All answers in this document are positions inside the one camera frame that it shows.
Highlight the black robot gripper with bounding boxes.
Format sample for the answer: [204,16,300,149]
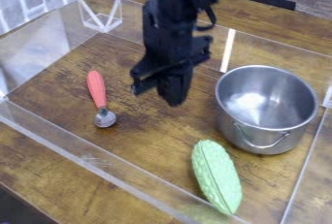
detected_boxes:
[130,0,213,107]

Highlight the silver metal pot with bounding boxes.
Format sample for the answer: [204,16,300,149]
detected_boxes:
[216,65,317,155]

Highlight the green bitter gourd toy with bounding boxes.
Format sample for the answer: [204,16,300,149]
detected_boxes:
[190,140,243,215]

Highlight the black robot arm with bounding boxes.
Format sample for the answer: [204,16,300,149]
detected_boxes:
[130,0,218,107]

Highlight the orange handled metal scoop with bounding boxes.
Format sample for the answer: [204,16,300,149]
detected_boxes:
[87,70,117,128]

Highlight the clear acrylic triangular bracket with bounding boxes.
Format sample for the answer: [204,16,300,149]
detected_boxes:
[78,0,123,33]

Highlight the clear acrylic enclosure walls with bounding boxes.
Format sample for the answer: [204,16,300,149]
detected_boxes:
[0,0,332,224]

